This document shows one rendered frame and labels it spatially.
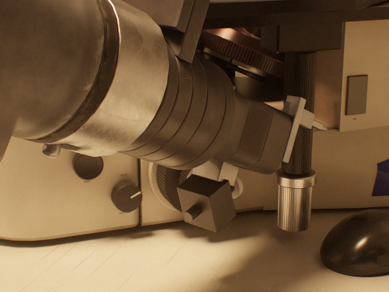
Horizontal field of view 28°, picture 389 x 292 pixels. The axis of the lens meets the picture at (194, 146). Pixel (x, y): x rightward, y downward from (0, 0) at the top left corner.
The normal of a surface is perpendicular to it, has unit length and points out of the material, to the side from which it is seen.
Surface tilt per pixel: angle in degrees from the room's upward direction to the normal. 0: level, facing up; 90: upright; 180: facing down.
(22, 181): 90
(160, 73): 78
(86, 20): 68
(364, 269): 90
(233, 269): 0
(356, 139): 49
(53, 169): 90
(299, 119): 90
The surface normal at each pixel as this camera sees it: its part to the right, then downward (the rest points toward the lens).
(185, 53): 0.75, 0.19
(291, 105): -0.60, -0.21
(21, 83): 0.68, 0.53
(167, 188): 0.36, 0.27
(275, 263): 0.00, -0.96
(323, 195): 0.04, 0.29
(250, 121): 0.50, 0.11
